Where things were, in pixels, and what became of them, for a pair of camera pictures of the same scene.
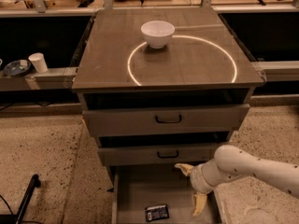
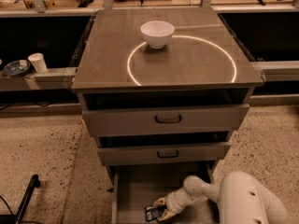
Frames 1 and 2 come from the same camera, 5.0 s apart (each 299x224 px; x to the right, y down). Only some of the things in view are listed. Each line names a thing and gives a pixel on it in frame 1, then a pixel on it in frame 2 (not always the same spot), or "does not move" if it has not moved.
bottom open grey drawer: x=135 y=188 does not move
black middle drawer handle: x=168 y=157 does not move
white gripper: x=197 y=179 -> x=172 y=202
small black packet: x=157 y=213 does not move
